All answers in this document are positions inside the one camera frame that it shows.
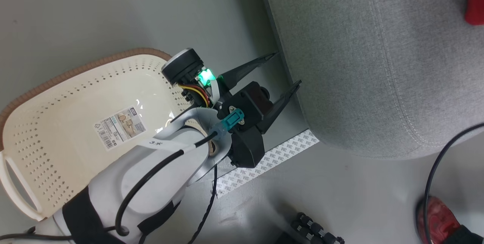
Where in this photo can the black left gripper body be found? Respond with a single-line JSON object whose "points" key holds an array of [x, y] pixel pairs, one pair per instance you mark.
{"points": [[185, 68]]}

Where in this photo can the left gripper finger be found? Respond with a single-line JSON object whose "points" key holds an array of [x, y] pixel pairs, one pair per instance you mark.
{"points": [[278, 109], [242, 72]]}

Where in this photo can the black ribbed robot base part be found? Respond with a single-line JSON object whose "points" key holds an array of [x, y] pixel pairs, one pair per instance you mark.
{"points": [[314, 230]]}

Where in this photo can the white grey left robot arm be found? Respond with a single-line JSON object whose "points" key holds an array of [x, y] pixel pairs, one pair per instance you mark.
{"points": [[162, 195]]}

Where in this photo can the cream perforated laundry basket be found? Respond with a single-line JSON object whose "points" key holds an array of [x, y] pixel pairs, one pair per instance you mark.
{"points": [[56, 123]]}

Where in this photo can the white printed tape strip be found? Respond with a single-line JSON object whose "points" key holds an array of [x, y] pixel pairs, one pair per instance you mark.
{"points": [[280, 153]]}

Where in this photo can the white label tape band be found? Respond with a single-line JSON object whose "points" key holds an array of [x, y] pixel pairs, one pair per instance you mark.
{"points": [[166, 145]]}

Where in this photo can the white product label sticker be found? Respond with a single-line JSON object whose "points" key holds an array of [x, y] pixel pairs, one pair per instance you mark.
{"points": [[121, 127]]}

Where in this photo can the grey fabric sofa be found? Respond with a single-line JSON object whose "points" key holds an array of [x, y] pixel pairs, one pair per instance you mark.
{"points": [[378, 66]]}

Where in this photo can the red patterned shoe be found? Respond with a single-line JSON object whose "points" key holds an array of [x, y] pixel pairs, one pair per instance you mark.
{"points": [[438, 221]]}

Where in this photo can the black trouser leg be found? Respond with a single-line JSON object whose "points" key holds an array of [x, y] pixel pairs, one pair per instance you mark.
{"points": [[467, 236]]}

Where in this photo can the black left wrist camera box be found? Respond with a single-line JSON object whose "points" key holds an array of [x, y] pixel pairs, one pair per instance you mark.
{"points": [[251, 102]]}

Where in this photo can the teal left camera connector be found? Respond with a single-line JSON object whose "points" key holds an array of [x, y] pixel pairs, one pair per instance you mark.
{"points": [[232, 120]]}

